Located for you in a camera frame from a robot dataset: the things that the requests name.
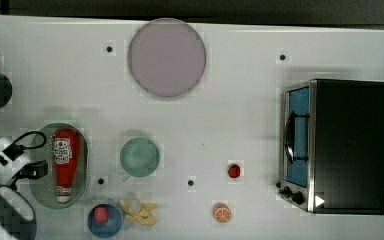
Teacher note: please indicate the silver toaster oven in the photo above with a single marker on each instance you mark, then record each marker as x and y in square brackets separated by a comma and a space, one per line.
[332, 159]

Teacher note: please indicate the orange half toy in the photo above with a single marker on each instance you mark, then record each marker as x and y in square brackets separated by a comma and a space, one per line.
[221, 213]

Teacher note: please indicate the red ketchup bottle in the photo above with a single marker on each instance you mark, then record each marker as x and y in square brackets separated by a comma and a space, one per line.
[66, 151]

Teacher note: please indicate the red ball in bowl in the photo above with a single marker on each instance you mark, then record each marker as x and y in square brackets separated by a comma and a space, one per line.
[100, 214]

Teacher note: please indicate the peeled toy banana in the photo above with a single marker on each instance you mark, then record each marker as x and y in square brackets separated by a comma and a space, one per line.
[139, 212]

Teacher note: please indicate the blue bowl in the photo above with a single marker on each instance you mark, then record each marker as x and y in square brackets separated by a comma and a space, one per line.
[111, 227]

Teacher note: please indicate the small red toy fruit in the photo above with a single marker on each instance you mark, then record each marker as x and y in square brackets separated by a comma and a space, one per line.
[234, 171]

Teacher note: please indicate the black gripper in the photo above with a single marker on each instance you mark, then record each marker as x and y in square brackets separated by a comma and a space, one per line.
[14, 161]

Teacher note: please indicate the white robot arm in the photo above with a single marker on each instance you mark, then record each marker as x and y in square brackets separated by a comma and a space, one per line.
[17, 215]

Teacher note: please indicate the grey round plate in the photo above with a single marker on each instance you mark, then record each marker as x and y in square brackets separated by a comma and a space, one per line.
[167, 57]

